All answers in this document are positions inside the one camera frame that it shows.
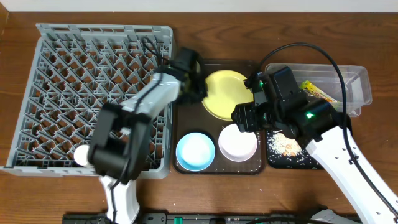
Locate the white bowl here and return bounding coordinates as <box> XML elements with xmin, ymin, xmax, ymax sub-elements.
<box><xmin>218</xmin><ymin>124</ymin><xmax>258</xmax><ymax>162</ymax></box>

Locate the yellow plate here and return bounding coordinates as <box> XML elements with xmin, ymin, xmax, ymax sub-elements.
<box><xmin>202</xmin><ymin>70</ymin><xmax>253</xmax><ymax>121</ymax></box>

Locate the green yellow snack wrapper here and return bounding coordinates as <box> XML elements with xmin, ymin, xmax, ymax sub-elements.
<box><xmin>299</xmin><ymin>80</ymin><xmax>340</xmax><ymax>108</ymax></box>

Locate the blue bowl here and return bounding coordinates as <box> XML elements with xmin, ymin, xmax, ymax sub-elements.
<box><xmin>175</xmin><ymin>132</ymin><xmax>216</xmax><ymax>172</ymax></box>

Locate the white cup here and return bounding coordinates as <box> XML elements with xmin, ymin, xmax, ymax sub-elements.
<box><xmin>73</xmin><ymin>144</ymin><xmax>91</xmax><ymax>167</ymax></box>

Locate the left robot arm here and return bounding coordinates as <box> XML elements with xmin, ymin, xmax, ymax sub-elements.
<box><xmin>87</xmin><ymin>47</ymin><xmax>207</xmax><ymax>223</ymax></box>

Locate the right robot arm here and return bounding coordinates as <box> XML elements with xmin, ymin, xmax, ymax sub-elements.
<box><xmin>231</xmin><ymin>65</ymin><xmax>397</xmax><ymax>223</ymax></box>

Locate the black waste tray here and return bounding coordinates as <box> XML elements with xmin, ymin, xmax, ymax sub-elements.
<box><xmin>266</xmin><ymin>131</ymin><xmax>323</xmax><ymax>170</ymax></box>

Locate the clear plastic waste bin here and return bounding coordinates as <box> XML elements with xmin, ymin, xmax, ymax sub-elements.
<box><xmin>264</xmin><ymin>63</ymin><xmax>373</xmax><ymax>118</ymax></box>

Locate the grey dishwasher rack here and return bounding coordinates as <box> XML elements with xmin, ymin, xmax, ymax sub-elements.
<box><xmin>1</xmin><ymin>24</ymin><xmax>175</xmax><ymax>177</ymax></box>

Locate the pile of rice and nuts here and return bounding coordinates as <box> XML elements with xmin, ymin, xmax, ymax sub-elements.
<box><xmin>267</xmin><ymin>133</ymin><xmax>302</xmax><ymax>157</ymax></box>

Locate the brown serving tray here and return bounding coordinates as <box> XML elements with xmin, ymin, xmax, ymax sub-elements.
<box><xmin>172</xmin><ymin>59</ymin><xmax>267</xmax><ymax>175</ymax></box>

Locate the black equipment at table edge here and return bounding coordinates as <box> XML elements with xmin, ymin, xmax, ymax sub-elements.
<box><xmin>62</xmin><ymin>205</ymin><xmax>361</xmax><ymax>224</ymax></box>

